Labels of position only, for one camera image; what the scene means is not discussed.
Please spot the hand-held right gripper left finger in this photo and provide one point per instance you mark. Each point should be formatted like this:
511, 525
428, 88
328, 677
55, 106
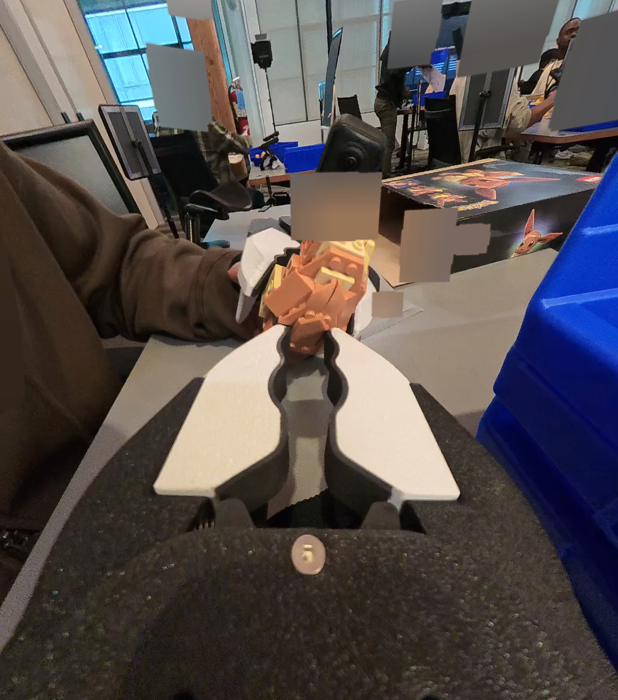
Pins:
221, 432

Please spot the brown tan toy brick model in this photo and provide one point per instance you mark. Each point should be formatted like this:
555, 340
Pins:
314, 295

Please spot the black computer monitor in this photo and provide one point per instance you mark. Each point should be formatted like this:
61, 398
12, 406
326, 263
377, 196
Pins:
68, 164

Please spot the blue plastic storage bin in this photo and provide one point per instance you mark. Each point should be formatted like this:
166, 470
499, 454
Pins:
303, 158
604, 574
588, 273

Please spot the printed cardboard toy box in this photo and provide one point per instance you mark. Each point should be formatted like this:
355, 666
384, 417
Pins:
506, 191

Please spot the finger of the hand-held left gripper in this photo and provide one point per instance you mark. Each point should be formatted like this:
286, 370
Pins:
370, 314
260, 257

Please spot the tablet on stand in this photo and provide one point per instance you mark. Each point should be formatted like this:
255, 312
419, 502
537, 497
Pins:
128, 142
487, 98

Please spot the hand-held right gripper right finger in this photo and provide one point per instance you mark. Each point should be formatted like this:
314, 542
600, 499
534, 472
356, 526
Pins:
396, 437

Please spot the red fire extinguisher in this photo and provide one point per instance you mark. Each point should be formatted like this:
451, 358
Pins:
238, 104

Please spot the grey table with wooden edge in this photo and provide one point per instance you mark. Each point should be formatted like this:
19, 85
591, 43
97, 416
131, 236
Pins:
588, 134

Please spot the person's left forearm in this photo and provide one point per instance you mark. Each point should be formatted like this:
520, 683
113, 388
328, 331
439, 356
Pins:
177, 284

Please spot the person's left hand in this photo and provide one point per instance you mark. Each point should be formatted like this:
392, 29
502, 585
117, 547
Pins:
236, 273

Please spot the black office chair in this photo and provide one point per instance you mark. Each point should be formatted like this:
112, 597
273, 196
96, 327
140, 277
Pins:
205, 197

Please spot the black curved monitor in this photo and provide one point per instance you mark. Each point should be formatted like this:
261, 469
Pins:
332, 76

